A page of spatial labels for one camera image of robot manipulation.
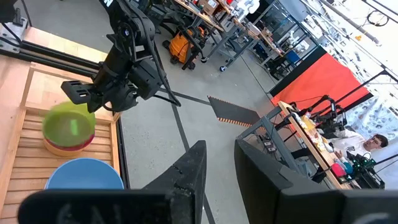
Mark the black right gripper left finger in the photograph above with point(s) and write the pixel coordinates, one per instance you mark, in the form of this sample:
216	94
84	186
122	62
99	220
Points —
186	180

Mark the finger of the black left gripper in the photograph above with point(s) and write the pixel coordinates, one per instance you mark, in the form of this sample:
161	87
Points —
77	91

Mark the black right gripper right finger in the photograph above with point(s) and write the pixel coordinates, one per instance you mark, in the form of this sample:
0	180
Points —
258	186

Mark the green translucent bowl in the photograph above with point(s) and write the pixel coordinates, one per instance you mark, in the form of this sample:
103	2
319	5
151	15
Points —
68	127

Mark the blue bowl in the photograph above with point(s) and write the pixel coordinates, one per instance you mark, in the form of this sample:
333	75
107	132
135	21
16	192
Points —
84	174

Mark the black background robot arm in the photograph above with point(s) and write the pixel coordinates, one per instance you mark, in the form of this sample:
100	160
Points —
332	124

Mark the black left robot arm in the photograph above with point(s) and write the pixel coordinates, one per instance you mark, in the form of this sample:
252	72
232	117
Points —
124	18

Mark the wooden slatted shelf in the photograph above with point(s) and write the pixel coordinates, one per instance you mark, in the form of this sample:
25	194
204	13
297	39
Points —
28	161

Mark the wooden workbench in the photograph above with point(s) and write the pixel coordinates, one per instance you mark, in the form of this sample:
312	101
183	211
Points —
325	163

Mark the black orange-edged floor mat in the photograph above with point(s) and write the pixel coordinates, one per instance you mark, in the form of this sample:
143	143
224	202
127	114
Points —
233	112

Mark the orange vacuum cleaner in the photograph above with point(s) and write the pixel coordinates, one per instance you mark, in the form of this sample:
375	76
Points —
180	46

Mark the person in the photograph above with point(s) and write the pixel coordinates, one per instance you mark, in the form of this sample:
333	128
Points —
351	143

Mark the black machine with green lights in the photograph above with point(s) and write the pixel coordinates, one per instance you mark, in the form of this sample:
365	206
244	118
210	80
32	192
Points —
367	174

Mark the orange cloth panel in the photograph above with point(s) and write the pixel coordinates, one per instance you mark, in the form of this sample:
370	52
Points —
320	81

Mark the cluttered grey workbench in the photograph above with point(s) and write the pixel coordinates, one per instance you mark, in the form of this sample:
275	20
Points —
217	21

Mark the grey patterned cloth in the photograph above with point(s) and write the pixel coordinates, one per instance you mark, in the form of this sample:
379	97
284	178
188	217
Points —
373	118

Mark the black aluminium table frame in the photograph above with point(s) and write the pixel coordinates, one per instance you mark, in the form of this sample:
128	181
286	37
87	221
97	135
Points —
62	59

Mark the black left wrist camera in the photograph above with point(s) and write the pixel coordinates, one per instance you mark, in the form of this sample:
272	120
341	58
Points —
146	77

